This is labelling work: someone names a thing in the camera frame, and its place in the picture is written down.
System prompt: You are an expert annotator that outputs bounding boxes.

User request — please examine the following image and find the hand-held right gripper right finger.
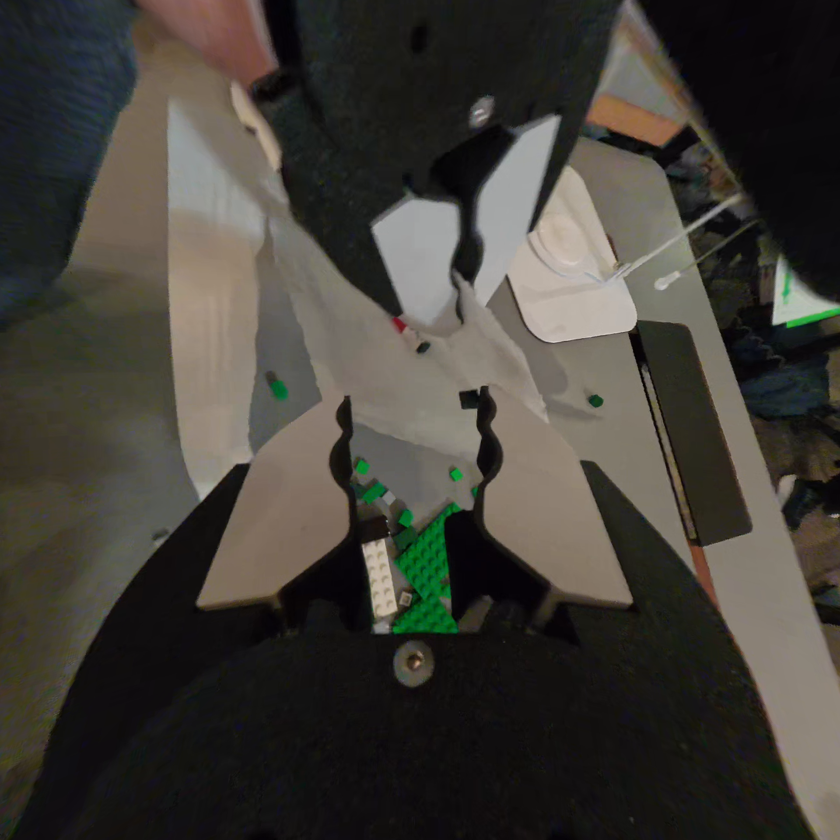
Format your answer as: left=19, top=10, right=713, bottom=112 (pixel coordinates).
left=474, top=386, right=635, bottom=608

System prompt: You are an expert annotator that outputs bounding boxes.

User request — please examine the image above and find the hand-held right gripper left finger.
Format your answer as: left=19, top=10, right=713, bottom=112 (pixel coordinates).
left=196, top=395, right=361, bottom=613

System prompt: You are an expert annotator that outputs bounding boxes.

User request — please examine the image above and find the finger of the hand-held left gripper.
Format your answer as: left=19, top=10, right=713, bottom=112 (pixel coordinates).
left=453, top=115, right=564, bottom=312
left=369, top=193, right=475, bottom=328

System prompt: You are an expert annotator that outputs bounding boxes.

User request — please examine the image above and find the white printed paper bag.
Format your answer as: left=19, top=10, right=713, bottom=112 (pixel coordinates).
left=256, top=217, right=550, bottom=462

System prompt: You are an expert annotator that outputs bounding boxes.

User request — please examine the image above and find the person's left hand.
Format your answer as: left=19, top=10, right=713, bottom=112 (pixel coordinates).
left=138, top=0, right=278, bottom=88

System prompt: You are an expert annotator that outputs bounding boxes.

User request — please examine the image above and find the pile of green toy bricks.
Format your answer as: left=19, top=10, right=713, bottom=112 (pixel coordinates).
left=351, top=458, right=483, bottom=634

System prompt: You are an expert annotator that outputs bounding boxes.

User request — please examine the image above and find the long white brick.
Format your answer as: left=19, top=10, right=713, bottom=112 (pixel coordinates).
left=362, top=539, right=403, bottom=622

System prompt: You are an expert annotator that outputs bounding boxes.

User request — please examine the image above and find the green studded baseplate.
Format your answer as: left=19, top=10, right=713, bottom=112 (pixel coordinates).
left=394, top=502, right=463, bottom=601
left=394, top=597, right=460, bottom=635

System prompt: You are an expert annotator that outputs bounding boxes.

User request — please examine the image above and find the wooden-edged background table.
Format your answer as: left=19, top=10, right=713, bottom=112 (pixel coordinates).
left=584, top=95, right=681, bottom=147

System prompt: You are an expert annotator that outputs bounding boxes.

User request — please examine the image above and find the black rounded object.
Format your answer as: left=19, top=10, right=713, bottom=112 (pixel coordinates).
left=640, top=0, right=840, bottom=304

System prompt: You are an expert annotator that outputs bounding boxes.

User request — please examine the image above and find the open instruction booklet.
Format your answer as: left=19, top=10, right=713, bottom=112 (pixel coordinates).
left=773, top=255, right=840, bottom=329

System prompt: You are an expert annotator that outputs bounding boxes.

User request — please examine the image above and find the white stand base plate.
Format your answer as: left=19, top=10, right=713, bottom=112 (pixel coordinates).
left=508, top=164, right=765, bottom=343

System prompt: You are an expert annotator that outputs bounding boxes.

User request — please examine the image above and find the black desk cable cover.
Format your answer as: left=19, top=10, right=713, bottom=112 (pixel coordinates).
left=635, top=320, right=753, bottom=547

